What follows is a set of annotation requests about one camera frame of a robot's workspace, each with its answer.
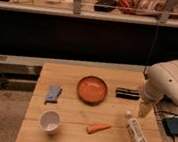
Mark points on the blue folded cloth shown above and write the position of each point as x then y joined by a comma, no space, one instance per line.
53,93

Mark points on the white paper cup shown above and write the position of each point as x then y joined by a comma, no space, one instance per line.
50,121

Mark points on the black object on bench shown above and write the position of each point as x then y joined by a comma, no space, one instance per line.
105,5

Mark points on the cream cylindrical gripper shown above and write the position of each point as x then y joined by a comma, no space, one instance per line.
144,109

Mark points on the white glue bottle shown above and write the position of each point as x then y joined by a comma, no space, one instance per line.
134,128

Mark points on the grey right metal post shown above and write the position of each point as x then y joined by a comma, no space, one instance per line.
166,11

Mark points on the orange carrot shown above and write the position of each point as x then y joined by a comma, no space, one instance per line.
96,128

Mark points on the black power adapter box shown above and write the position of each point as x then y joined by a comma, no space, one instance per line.
170,126

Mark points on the orange round plate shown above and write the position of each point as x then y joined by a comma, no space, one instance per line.
92,89

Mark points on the black rectangular block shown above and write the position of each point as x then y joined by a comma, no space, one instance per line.
127,93

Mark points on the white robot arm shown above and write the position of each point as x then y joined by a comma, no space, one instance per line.
162,80

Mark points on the red tool on bench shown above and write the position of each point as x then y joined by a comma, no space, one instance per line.
128,6

